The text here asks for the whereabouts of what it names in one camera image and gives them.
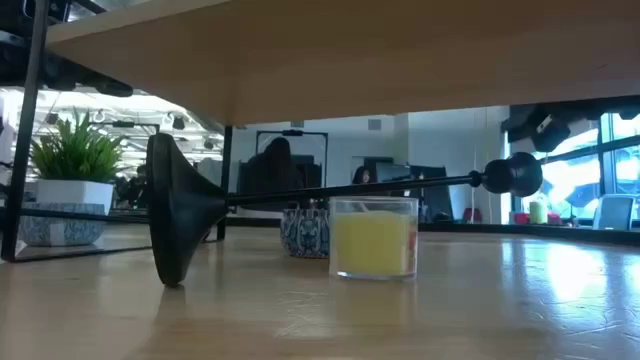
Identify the yellow candle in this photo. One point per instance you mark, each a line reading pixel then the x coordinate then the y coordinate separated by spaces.
pixel 372 245

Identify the black metal candlestick holder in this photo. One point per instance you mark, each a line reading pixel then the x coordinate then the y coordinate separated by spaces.
pixel 180 210

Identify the person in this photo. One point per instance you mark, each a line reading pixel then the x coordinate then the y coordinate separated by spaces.
pixel 363 176
pixel 272 170

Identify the wooden shelf with black legs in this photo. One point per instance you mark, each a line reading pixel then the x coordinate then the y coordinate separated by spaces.
pixel 350 60

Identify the green plant in white pot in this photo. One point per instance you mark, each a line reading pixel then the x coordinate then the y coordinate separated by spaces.
pixel 75 192

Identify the small red box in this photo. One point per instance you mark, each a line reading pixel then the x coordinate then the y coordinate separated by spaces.
pixel 521 218

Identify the light grey chair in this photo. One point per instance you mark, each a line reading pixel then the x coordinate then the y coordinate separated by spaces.
pixel 614 212

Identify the white tealight candle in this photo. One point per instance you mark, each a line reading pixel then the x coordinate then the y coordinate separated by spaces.
pixel 60 230
pixel 302 232

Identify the pale green cylinder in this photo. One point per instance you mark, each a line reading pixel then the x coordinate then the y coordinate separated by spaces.
pixel 538 212

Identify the black computer monitor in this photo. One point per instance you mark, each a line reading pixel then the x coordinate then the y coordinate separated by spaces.
pixel 430 195

